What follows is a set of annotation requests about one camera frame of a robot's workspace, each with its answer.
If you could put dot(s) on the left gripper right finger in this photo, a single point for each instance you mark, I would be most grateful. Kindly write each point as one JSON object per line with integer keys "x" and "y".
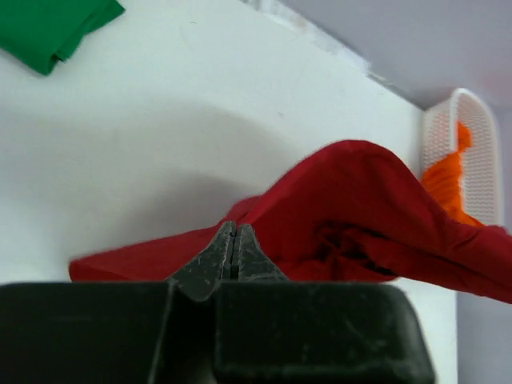
{"x": 269, "y": 329}

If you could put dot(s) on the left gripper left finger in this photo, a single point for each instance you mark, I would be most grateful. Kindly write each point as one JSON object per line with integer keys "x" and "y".
{"x": 115, "y": 332}

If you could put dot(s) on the red t-shirt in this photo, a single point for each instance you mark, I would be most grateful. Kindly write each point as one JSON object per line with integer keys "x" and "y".
{"x": 353, "y": 211}

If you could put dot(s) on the orange crumpled t-shirt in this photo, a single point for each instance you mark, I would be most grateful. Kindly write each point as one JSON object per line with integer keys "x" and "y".
{"x": 443, "y": 180}

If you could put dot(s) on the white perforated plastic basket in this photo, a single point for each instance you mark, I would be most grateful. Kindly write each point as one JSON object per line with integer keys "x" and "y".
{"x": 482, "y": 187}

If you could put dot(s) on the green folded t-shirt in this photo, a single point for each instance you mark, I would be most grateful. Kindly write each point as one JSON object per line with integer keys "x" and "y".
{"x": 42, "y": 33}

